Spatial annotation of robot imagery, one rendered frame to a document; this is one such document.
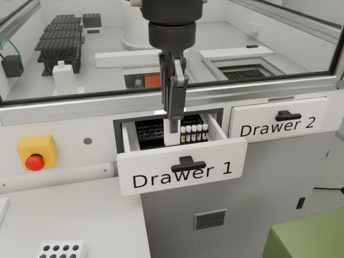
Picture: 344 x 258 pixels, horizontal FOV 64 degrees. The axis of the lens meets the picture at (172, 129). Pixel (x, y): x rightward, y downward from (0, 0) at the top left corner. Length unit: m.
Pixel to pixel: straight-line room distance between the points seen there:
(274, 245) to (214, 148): 0.22
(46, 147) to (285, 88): 0.63
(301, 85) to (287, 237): 0.43
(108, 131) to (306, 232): 0.49
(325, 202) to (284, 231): 1.39
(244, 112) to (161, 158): 0.29
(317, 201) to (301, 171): 0.88
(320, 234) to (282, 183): 0.49
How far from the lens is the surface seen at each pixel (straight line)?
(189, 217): 1.01
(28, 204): 0.79
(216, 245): 1.20
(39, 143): 0.71
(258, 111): 0.79
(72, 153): 0.76
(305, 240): 0.57
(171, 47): 0.43
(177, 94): 0.45
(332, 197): 2.01
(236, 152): 0.65
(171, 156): 0.59
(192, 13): 0.42
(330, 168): 2.23
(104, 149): 0.75
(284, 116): 0.79
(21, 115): 0.72
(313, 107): 0.88
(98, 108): 0.69
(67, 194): 0.77
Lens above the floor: 1.29
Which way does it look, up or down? 33 degrees down
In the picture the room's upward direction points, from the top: straight up
